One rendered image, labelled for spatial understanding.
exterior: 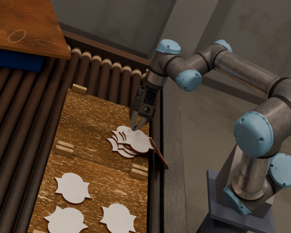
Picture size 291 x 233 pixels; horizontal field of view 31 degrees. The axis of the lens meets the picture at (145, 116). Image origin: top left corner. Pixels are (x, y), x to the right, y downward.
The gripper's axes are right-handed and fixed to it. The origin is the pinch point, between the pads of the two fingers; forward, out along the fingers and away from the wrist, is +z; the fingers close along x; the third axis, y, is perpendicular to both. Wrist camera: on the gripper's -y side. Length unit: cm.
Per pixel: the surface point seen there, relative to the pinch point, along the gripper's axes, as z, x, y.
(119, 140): 5.4, 3.4, -1.8
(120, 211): 7.4, -0.2, -36.2
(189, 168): 100, -71, 132
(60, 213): 7.6, 17.7, -44.8
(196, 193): 100, -75, 107
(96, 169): 8.1, 9.5, -18.8
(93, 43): 6, 22, 69
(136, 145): 3.7, -2.4, -4.3
